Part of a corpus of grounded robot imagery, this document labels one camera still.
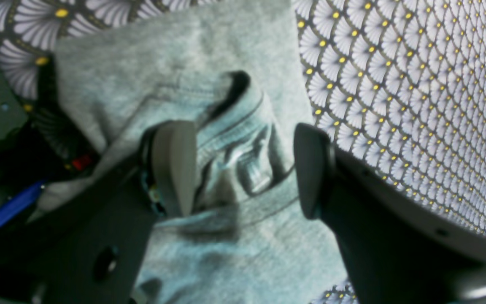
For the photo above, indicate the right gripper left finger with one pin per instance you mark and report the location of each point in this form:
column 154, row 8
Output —
column 90, row 249

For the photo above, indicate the blue post at right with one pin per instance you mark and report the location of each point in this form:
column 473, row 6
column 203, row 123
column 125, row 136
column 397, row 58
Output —
column 20, row 202

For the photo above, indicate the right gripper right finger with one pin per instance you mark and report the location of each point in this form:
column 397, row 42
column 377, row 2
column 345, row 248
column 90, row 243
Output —
column 394, row 251

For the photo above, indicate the grey T-shirt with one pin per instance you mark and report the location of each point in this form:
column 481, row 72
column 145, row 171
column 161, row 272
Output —
column 233, row 68

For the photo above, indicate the fan-patterned tablecloth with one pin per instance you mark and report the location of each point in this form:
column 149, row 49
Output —
column 400, row 83

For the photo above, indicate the red and black clamp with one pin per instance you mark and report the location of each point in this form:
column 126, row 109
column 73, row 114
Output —
column 80, row 163

